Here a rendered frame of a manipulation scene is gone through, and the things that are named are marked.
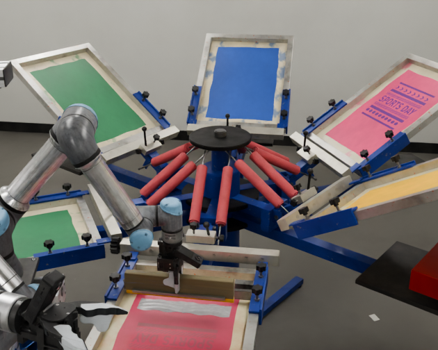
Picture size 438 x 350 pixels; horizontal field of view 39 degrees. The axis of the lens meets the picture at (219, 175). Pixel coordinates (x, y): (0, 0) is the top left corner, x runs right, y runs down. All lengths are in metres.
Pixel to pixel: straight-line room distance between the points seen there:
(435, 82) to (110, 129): 1.82
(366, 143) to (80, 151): 1.87
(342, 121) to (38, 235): 1.78
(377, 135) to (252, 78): 1.00
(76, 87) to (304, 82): 3.11
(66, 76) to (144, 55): 2.78
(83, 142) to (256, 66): 2.34
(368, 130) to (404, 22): 2.92
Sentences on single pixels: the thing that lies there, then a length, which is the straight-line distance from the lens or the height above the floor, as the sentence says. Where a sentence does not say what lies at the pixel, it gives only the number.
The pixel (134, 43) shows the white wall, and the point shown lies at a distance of 6.57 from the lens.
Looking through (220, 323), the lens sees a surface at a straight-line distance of 2.39.
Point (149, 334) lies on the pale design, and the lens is 2.36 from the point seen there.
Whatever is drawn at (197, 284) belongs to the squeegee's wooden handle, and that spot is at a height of 1.12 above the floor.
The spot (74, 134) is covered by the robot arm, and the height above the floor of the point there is 1.75.
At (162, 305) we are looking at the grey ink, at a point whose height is 0.96.
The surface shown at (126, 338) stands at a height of 0.96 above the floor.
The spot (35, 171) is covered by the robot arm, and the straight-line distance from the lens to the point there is 2.13.
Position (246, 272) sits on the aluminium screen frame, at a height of 0.99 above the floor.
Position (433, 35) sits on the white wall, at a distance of 6.36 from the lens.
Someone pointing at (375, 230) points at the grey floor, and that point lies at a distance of 5.08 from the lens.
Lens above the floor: 2.41
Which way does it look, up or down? 24 degrees down
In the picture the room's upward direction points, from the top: straight up
